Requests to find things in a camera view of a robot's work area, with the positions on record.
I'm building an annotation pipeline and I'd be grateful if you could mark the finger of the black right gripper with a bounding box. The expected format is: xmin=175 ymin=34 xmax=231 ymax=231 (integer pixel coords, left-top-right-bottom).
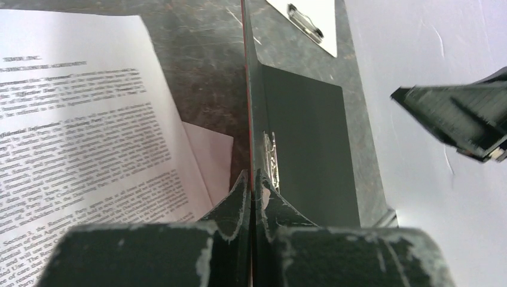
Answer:
xmin=390 ymin=68 xmax=506 ymax=163

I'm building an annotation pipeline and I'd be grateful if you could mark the white clipboard metal clip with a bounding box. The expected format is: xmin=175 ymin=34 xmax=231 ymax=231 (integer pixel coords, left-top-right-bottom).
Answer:
xmin=267 ymin=0 xmax=337 ymax=57

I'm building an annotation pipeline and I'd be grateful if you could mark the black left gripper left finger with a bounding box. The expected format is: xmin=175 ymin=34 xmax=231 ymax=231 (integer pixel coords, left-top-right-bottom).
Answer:
xmin=36 ymin=170 xmax=251 ymax=286

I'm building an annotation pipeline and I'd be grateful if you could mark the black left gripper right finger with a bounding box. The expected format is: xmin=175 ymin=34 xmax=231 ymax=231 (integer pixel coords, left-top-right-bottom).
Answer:
xmin=253 ymin=170 xmax=454 ymax=286

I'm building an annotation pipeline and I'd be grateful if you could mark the blank white paper sheet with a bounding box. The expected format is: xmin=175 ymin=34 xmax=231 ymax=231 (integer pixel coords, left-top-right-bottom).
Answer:
xmin=183 ymin=123 xmax=234 ymax=206

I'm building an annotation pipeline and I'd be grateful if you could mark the red folder black inside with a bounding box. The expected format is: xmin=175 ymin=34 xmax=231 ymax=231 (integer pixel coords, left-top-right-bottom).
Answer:
xmin=240 ymin=0 xmax=361 ymax=228

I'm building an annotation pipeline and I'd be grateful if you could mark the printed text paper sheet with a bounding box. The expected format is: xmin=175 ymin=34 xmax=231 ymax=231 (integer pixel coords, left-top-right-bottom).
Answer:
xmin=1 ymin=9 xmax=212 ymax=286

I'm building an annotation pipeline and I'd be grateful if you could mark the silver folder clip mechanism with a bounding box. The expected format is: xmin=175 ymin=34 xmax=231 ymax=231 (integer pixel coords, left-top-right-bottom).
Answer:
xmin=263 ymin=132 xmax=280 ymax=192

